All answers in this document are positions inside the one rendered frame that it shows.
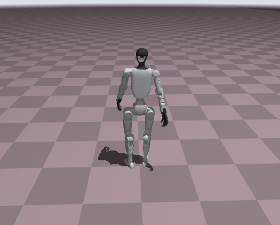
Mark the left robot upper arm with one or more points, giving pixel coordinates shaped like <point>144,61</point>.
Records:
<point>125,76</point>

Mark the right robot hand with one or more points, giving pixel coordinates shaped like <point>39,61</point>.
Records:
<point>164,118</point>

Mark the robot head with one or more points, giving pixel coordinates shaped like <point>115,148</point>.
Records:
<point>141,52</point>

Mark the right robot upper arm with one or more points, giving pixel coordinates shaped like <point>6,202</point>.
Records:
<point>157,81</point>

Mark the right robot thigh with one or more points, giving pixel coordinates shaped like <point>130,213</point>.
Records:
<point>149,119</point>

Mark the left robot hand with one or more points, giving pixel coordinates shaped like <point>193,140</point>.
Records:
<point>118,104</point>

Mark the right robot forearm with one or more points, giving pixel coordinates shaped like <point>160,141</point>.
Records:
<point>161,101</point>

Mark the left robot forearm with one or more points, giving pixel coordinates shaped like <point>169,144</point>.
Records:
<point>120,93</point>

